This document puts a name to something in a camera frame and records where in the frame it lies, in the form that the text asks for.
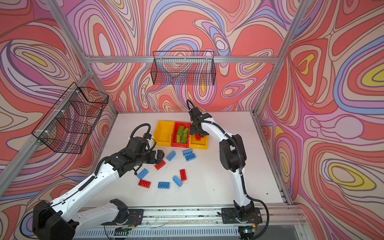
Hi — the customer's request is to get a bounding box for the blue lego bottom underside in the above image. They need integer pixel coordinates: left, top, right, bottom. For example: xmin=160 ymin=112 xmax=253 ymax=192
xmin=158 ymin=182 xmax=171 ymax=190

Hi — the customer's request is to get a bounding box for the left wire basket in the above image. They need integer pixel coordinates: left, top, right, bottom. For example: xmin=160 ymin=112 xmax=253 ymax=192
xmin=32 ymin=83 xmax=109 ymax=154

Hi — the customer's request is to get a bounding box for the red middle bin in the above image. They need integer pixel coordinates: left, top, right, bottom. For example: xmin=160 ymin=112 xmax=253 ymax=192
xmin=171 ymin=122 xmax=191 ymax=148

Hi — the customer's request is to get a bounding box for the left yellow bin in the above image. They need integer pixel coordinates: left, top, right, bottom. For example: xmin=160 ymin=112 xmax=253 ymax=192
xmin=153 ymin=121 xmax=175 ymax=147

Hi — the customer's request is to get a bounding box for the yellow bin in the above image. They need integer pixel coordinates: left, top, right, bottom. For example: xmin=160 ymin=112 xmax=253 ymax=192
xmin=189 ymin=135 xmax=209 ymax=150
xmin=153 ymin=121 xmax=175 ymax=147

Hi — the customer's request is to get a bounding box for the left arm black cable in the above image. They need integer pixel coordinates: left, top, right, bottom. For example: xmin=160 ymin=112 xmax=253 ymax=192
xmin=129 ymin=122 xmax=157 ymax=151

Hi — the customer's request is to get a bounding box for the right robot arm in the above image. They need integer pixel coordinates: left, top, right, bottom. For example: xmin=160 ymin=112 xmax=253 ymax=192
xmin=189 ymin=107 xmax=255 ymax=223

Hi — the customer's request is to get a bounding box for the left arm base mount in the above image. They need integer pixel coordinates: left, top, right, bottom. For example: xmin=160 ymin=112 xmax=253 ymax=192
xmin=102 ymin=209 xmax=144 ymax=240

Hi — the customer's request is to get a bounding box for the back wire basket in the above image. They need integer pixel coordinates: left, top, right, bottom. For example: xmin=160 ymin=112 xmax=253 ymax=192
xmin=151 ymin=50 xmax=217 ymax=86

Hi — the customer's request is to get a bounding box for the blue lego bottom tilted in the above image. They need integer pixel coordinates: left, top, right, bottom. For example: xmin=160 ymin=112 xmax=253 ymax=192
xmin=173 ymin=176 xmax=183 ymax=187

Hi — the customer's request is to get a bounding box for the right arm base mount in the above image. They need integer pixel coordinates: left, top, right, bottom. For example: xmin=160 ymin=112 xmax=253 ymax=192
xmin=217 ymin=208 xmax=263 ymax=225

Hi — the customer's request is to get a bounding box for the wire basket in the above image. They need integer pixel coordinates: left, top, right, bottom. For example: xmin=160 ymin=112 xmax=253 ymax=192
xmin=32 ymin=83 xmax=109 ymax=154
xmin=151 ymin=50 xmax=217 ymax=86

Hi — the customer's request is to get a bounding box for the green lego tall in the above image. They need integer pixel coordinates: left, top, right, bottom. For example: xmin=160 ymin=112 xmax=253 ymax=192
xmin=178 ymin=126 xmax=185 ymax=135

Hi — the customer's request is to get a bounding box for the blue lego studs up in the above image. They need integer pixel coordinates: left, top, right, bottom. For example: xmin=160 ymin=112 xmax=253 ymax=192
xmin=183 ymin=149 xmax=193 ymax=156

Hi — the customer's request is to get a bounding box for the blue lego underside up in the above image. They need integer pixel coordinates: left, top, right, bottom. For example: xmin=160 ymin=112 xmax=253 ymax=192
xmin=185 ymin=154 xmax=196 ymax=162

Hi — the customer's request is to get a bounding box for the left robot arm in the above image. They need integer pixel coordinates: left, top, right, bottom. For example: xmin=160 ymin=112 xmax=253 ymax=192
xmin=32 ymin=137 xmax=165 ymax=240

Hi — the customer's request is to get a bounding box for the right yellow bin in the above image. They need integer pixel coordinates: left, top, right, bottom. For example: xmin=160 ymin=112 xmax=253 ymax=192
xmin=189 ymin=135 xmax=209 ymax=150

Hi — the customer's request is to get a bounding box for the green lego square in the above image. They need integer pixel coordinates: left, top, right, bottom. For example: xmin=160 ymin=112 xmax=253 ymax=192
xmin=182 ymin=128 xmax=189 ymax=138

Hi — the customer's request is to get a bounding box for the red lego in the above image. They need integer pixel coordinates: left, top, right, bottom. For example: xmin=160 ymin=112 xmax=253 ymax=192
xmin=155 ymin=160 xmax=166 ymax=171
xmin=194 ymin=135 xmax=204 ymax=142
xmin=138 ymin=180 xmax=152 ymax=189
xmin=180 ymin=169 xmax=187 ymax=182

